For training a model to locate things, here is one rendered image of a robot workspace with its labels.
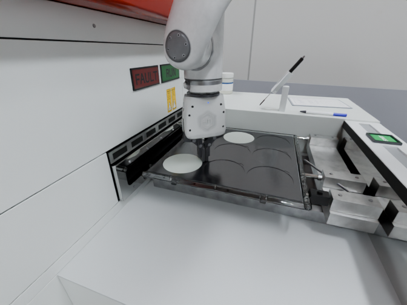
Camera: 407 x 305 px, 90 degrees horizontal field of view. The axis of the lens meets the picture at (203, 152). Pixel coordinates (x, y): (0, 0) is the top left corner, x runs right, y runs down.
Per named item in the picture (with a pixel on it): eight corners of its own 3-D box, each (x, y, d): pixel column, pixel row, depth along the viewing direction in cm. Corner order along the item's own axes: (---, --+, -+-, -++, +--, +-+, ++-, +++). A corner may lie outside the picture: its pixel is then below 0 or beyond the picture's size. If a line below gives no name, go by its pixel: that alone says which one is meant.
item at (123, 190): (117, 200, 47) (109, 165, 43) (189, 134, 84) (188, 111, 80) (123, 202, 46) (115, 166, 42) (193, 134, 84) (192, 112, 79)
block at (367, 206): (329, 210, 39) (333, 198, 38) (325, 199, 42) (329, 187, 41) (378, 219, 37) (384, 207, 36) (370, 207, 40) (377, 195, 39)
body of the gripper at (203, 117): (185, 92, 41) (187, 143, 46) (231, 89, 44) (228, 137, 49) (177, 86, 47) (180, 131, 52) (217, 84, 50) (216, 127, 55)
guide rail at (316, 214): (153, 186, 56) (152, 177, 55) (157, 182, 58) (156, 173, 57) (364, 232, 42) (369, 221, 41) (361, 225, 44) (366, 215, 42)
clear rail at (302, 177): (303, 211, 38) (304, 206, 37) (292, 137, 70) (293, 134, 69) (311, 213, 37) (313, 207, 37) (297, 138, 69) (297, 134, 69)
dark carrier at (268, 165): (147, 172, 49) (147, 170, 49) (197, 126, 78) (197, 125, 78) (301, 203, 39) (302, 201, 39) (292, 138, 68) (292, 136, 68)
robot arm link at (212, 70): (213, 81, 39) (226, 76, 47) (215, -4, 33) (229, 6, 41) (175, 79, 42) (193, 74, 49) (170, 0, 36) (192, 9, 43)
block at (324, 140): (309, 144, 67) (311, 136, 65) (307, 140, 70) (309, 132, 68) (336, 147, 64) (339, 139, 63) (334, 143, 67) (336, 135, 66)
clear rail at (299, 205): (140, 177, 48) (139, 172, 47) (143, 174, 49) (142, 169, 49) (311, 213, 37) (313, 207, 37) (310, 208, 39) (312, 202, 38)
